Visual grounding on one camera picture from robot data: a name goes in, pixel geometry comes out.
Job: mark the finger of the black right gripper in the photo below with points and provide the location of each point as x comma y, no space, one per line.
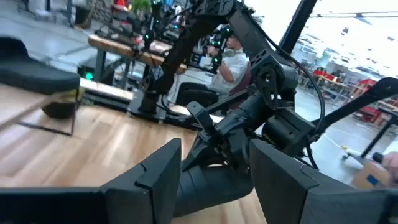
199,152
202,116

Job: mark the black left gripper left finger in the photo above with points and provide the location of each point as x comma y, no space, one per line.
149,193

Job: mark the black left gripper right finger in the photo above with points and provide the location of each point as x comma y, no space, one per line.
289,193

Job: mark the black slide sandal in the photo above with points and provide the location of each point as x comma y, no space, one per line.
31,77
211,186

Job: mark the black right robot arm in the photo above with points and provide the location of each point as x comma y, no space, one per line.
245,28

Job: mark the wooden shelf black metal legs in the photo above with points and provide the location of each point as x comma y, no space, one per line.
18,105

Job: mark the seated person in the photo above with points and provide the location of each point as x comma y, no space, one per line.
230,68

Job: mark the brown box blue mark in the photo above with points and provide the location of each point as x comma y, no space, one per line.
370,177

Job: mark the person's hand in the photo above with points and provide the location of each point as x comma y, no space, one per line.
391,166

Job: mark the background wooden table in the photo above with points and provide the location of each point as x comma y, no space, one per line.
118,48

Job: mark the red cabinet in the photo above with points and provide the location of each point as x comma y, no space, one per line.
368,113

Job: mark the black box green light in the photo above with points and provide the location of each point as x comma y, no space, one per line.
89,75

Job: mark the potted plant black pot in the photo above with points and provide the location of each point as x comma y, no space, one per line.
59,110

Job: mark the black frame diagonal strut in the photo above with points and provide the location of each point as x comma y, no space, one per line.
357,102

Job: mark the black frame upright post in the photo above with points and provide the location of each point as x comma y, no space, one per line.
295,28

